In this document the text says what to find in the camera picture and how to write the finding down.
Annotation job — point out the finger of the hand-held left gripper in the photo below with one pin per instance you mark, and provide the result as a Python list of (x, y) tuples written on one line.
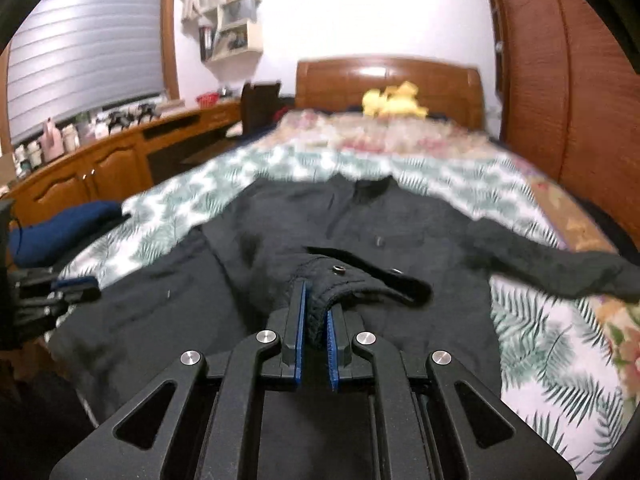
[(75, 285), (42, 315)]

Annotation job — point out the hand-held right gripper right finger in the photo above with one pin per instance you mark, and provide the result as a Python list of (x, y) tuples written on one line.
[(332, 352)]

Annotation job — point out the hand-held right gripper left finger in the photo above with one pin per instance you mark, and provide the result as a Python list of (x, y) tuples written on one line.
[(300, 332)]

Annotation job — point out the black jacket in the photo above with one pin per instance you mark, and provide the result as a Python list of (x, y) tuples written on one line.
[(400, 240)]

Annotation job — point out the blue office chair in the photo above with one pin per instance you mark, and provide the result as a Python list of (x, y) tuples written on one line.
[(65, 230)]

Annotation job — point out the pink bottle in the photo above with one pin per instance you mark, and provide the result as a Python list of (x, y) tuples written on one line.
[(51, 142)]

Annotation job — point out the wooden desk cabinet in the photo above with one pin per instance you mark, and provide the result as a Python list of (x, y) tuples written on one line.
[(115, 160)]

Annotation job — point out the black model figures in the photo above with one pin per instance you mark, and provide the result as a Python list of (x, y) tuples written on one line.
[(130, 116)]

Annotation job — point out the leaf-print blanket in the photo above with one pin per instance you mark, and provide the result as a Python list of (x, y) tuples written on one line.
[(540, 350)]

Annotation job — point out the floral bed quilt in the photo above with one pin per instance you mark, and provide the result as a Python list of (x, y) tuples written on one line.
[(390, 132)]

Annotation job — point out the grey window blind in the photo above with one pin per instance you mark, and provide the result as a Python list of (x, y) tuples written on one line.
[(90, 50)]

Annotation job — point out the red basket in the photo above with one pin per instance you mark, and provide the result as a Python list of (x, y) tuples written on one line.
[(207, 99)]

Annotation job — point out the yellow plush toy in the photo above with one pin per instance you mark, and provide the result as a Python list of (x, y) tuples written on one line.
[(392, 100)]

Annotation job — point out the wooden bed headboard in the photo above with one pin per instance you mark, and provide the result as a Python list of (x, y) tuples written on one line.
[(340, 85)]

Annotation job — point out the wooden louvred wardrobe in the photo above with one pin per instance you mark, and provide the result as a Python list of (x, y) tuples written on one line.
[(575, 110)]

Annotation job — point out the wooden window frame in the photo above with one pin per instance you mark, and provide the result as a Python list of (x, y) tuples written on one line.
[(171, 35)]

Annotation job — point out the white wall shelf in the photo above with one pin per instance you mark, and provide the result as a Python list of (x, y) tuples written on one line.
[(235, 25)]

